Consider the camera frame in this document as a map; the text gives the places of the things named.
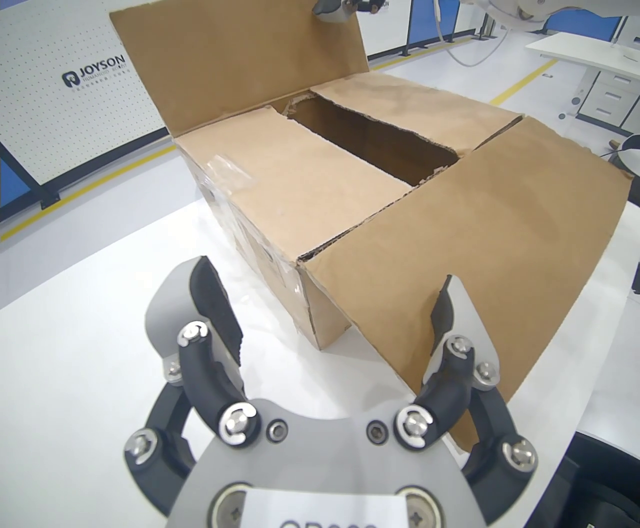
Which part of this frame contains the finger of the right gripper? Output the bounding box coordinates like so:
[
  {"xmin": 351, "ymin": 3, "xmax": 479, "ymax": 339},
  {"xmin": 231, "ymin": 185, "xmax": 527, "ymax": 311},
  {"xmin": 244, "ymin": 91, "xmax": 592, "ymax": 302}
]
[{"xmin": 311, "ymin": 0, "xmax": 390, "ymax": 24}]

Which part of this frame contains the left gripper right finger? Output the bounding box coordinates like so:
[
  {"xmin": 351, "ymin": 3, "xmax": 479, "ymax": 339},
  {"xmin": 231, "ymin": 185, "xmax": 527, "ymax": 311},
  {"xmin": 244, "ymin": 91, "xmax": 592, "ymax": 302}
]
[{"xmin": 394, "ymin": 274, "xmax": 541, "ymax": 525}]

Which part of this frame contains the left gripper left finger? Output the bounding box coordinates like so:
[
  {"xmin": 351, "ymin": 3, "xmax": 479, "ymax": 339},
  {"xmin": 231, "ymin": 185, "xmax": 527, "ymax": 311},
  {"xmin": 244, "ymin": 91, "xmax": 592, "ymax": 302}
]
[{"xmin": 124, "ymin": 256, "xmax": 262, "ymax": 518}]

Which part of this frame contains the large brown cardboard carton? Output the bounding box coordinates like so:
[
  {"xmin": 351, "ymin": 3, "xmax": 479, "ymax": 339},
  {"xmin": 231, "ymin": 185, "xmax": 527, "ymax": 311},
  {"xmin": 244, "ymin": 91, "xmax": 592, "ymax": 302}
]
[{"xmin": 109, "ymin": 0, "xmax": 634, "ymax": 453}]

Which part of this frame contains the blue partition panel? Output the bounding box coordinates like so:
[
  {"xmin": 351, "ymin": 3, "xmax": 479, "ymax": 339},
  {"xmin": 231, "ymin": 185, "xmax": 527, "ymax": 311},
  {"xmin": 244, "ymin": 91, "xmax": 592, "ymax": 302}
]
[
  {"xmin": 542, "ymin": 9, "xmax": 627, "ymax": 45},
  {"xmin": 365, "ymin": 0, "xmax": 481, "ymax": 58}
]

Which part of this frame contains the robot body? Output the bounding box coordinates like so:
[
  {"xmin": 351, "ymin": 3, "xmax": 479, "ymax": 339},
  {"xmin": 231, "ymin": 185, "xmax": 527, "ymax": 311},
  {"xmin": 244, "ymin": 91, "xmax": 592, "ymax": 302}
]
[{"xmin": 547, "ymin": 431, "xmax": 640, "ymax": 528}]

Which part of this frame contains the white desk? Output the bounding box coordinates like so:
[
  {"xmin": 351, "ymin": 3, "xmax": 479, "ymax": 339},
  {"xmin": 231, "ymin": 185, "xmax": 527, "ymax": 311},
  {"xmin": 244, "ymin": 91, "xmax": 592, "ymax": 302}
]
[{"xmin": 525, "ymin": 31, "xmax": 640, "ymax": 137}]

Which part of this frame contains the white pegboard partition panel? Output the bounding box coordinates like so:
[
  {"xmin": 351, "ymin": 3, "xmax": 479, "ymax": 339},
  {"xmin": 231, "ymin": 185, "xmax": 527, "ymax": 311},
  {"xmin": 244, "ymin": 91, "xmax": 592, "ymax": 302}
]
[{"xmin": 0, "ymin": 0, "xmax": 173, "ymax": 211}]

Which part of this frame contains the white drawer cabinet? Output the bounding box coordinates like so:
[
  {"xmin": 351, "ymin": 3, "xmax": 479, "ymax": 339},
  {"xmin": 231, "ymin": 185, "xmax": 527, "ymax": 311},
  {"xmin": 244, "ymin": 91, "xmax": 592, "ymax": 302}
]
[{"xmin": 575, "ymin": 67, "xmax": 640, "ymax": 135}]

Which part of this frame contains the thin white cable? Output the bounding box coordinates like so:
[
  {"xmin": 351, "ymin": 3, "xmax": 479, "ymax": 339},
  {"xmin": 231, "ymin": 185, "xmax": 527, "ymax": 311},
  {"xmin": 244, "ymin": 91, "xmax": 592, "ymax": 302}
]
[{"xmin": 433, "ymin": 0, "xmax": 513, "ymax": 68}]

